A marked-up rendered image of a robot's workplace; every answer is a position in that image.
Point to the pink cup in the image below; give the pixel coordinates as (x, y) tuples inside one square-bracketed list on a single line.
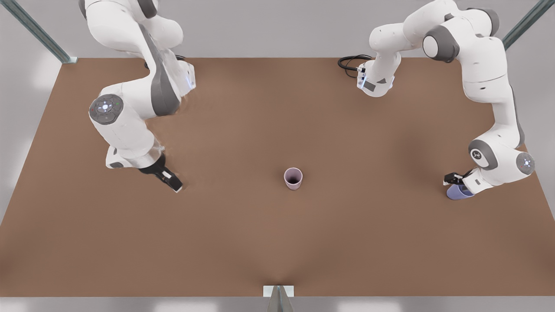
[(293, 178)]

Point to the purple cup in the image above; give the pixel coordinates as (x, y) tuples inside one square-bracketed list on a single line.
[(458, 192)]

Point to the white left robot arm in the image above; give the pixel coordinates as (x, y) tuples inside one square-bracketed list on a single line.
[(481, 60)]

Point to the silver frame post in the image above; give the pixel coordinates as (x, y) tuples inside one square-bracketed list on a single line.
[(278, 299), (527, 21), (37, 31)]

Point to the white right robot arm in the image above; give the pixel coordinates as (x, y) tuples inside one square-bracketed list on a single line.
[(130, 125)]

